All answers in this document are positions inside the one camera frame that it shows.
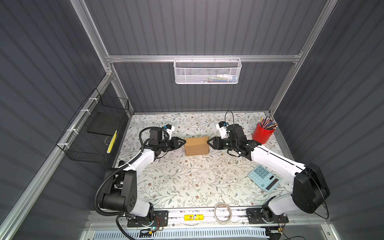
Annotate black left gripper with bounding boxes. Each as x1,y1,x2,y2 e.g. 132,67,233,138
158,137,185,153

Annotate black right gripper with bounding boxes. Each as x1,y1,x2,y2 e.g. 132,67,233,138
206,136,237,152

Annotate brown cardboard box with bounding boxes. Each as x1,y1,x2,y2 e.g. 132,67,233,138
184,137,210,156

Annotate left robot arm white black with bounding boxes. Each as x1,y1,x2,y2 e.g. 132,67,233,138
94,125,186,222

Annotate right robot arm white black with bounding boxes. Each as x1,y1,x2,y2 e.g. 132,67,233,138
207,122,330,223

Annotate red metal pencil cup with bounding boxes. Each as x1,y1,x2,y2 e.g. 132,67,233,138
252,123,277,145

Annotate bundle of coloured pencils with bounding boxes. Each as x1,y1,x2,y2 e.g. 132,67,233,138
259,117,278,131

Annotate black stapler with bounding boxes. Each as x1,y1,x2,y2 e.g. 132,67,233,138
119,161,126,168

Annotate teal calculator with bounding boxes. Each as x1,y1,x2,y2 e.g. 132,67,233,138
248,165,281,192

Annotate markers in white basket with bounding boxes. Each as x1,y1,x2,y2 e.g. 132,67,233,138
199,74,238,84

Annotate yellow striped tool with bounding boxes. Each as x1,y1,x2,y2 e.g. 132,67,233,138
107,131,118,154

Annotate black foam pad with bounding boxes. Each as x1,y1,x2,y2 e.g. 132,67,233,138
87,112,120,137

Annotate yellow spirit level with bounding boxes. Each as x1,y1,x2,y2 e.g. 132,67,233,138
184,215,204,221

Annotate clear tape roll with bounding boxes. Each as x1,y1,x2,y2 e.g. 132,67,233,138
213,203,233,225

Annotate white wire mesh basket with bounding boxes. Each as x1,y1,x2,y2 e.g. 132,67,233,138
173,57,242,85

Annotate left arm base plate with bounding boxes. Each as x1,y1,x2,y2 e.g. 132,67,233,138
127,210,169,228

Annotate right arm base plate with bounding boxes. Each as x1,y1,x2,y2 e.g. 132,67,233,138
246,208,289,224

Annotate black wire mesh basket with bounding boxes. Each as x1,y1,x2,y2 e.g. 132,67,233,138
57,90,130,164

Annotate black corrugated cable hose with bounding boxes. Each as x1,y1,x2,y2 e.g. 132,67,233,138
93,126,154,240

